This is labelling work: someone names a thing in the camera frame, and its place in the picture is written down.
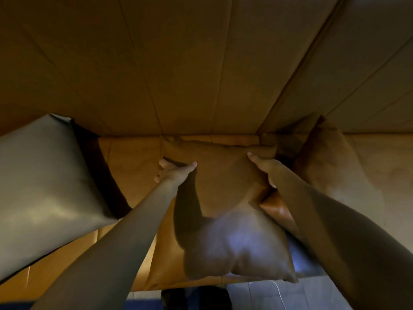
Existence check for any shiny tan leather cushion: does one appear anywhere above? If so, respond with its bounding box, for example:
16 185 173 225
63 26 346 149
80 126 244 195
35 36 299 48
259 190 307 244

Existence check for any brown suede square cushion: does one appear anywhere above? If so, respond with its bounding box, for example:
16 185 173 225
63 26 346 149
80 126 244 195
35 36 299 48
161 139 299 284

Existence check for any large brown suede cushion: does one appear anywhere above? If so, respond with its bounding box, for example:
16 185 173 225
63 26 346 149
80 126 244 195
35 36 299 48
292 115 386 230

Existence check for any person's right forearm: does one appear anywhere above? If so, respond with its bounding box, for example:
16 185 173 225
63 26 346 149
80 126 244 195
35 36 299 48
273 164 413 310

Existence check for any person's right hand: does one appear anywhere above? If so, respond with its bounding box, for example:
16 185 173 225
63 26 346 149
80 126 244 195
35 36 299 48
247 152 287 188

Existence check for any thin white cable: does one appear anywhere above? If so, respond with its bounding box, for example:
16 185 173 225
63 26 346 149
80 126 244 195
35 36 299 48
248 280 288 310

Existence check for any grey leather cushion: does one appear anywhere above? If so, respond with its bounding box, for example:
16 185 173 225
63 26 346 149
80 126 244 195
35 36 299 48
0 113 119 283

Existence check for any person's left hand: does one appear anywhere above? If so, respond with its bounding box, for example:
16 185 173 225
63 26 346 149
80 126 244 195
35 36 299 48
154 158 198 190

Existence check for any tan leather sofa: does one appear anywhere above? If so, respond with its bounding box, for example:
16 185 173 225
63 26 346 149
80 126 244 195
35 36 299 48
0 0 413 304

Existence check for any person's left forearm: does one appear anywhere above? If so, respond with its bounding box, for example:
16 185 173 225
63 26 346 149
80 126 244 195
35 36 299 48
31 181 180 310

